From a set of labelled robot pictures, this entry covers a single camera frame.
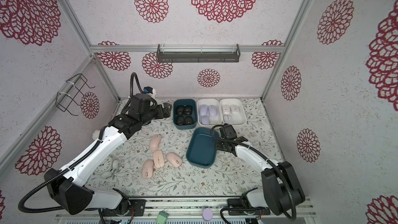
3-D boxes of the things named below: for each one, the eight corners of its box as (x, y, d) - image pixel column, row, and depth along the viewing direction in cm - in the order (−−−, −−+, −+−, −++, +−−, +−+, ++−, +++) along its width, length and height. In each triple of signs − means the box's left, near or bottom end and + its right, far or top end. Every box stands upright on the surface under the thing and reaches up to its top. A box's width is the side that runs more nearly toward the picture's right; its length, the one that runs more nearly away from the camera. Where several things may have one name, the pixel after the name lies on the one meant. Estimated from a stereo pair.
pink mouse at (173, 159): (164, 159, 91) (163, 157, 89) (170, 152, 94) (170, 149, 92) (177, 169, 88) (176, 167, 85) (183, 161, 91) (183, 159, 88)
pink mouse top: (148, 151, 95) (147, 149, 93) (151, 136, 102) (150, 134, 100) (159, 151, 95) (158, 149, 93) (161, 136, 102) (161, 134, 100)
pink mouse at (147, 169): (141, 179, 84) (140, 177, 82) (145, 162, 90) (143, 159, 88) (151, 179, 84) (150, 177, 82) (154, 162, 90) (153, 159, 88)
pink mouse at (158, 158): (155, 169, 88) (154, 168, 86) (153, 153, 94) (152, 151, 92) (165, 166, 89) (164, 165, 87) (162, 150, 95) (162, 149, 93)
